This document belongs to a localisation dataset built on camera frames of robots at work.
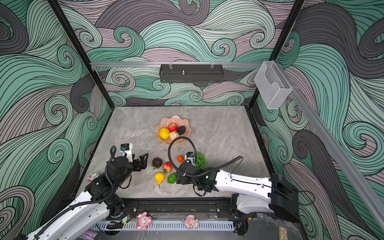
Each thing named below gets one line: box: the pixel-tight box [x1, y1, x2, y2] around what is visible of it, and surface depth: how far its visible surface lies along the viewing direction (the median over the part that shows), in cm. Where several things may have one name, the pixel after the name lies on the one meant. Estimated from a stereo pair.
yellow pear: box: [154, 172, 165, 189], surface depth 82 cm
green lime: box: [167, 173, 177, 184], surface depth 83 cm
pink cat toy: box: [136, 211, 152, 231], surface depth 69 cm
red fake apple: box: [168, 122, 178, 133], surface depth 102 cm
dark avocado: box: [177, 125, 186, 135], surface depth 100 cm
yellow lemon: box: [159, 127, 170, 140], surface depth 99 cm
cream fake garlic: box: [169, 131, 180, 141], surface depth 97 cm
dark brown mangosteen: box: [152, 157, 163, 168], surface depth 87 cm
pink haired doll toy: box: [185, 214, 199, 230], surface depth 69 cm
